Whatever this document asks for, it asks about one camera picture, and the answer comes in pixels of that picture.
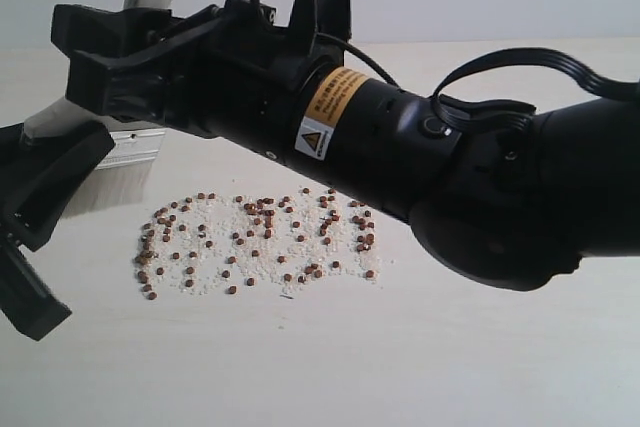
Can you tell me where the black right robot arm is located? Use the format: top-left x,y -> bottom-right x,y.
51,0 -> 639,291

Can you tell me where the pile of white grains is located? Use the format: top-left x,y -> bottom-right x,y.
133,186 -> 382,300

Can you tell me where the white wooden paintbrush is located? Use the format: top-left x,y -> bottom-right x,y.
23,0 -> 172,218

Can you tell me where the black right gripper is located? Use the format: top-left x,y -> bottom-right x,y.
50,0 -> 345,167

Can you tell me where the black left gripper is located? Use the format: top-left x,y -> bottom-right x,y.
1,121 -> 115,341

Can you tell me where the black flat ribbon cable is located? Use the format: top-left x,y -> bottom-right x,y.
430,45 -> 640,134

